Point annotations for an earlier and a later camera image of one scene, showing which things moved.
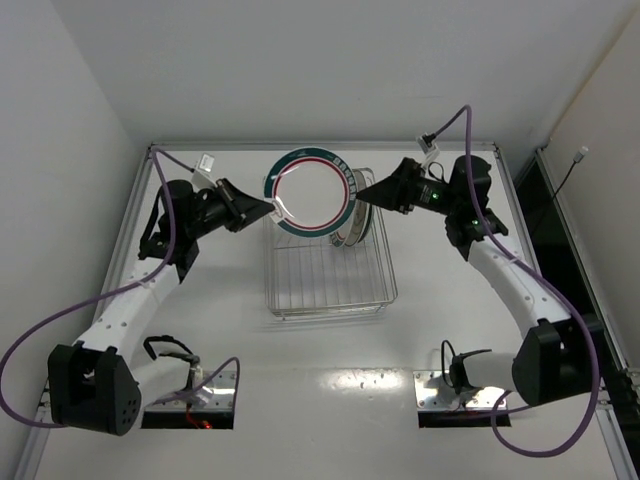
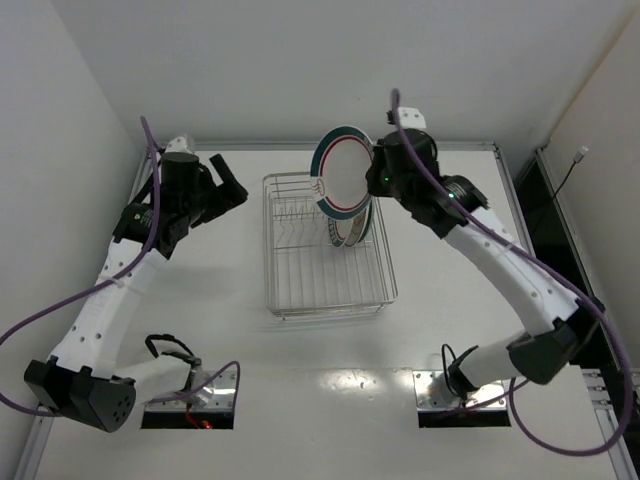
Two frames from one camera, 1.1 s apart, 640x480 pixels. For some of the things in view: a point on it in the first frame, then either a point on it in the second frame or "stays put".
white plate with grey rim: [362, 223] stays put
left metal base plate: [222, 383] stays put
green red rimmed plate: [312, 191] → [338, 168]
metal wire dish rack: [312, 277] stays put
